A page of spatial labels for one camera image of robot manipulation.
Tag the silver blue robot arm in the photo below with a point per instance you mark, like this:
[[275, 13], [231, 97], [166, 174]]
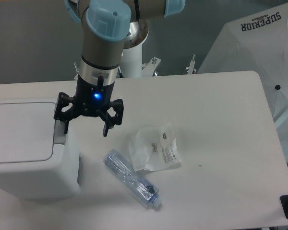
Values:
[[106, 24]]

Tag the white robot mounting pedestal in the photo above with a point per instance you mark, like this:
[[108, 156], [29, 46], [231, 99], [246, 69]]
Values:
[[131, 65]]

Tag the crumpled clear plastic bag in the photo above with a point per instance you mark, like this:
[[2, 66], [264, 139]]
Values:
[[154, 148]]

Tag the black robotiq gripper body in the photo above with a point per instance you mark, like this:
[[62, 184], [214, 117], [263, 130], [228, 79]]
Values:
[[89, 98]]

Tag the white push-lid trash can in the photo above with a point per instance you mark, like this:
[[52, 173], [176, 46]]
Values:
[[39, 158]]

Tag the white superior umbrella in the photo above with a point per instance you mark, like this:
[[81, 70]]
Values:
[[259, 43]]

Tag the clear plastic water bottle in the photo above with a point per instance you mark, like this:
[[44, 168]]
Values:
[[138, 185]]

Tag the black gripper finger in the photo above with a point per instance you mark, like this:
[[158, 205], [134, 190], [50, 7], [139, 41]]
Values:
[[67, 108], [110, 121]]

